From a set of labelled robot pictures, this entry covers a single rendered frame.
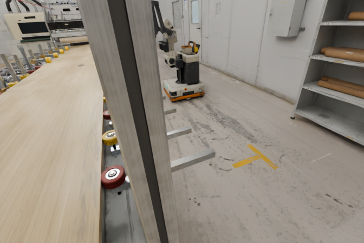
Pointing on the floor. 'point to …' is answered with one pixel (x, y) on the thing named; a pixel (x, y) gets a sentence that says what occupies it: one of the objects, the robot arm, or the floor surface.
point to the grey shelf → (329, 3)
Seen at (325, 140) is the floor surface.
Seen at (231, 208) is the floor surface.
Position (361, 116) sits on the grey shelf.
